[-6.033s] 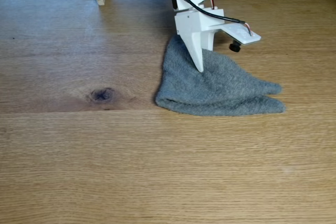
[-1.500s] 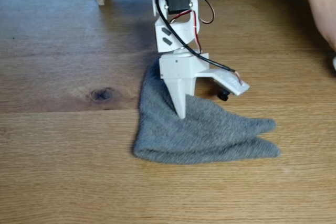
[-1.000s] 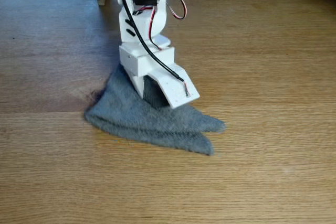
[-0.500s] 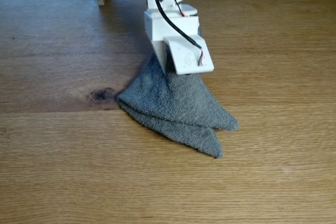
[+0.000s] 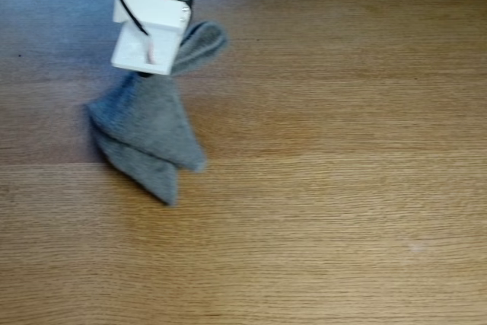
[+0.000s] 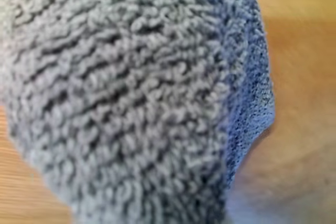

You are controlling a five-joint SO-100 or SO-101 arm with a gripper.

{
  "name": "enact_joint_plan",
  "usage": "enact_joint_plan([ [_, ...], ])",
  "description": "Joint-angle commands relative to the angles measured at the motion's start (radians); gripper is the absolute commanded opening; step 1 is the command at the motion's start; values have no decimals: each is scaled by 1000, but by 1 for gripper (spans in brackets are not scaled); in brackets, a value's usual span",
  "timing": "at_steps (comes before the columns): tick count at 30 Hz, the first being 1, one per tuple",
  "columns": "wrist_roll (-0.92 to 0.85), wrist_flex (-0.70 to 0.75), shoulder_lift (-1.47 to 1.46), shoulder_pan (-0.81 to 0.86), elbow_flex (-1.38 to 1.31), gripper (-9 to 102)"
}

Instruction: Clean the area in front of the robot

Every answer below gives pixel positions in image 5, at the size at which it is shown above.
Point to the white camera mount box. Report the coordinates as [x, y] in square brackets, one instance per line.
[133, 49]

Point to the grey terry cloth towel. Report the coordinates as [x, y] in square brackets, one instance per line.
[152, 131]

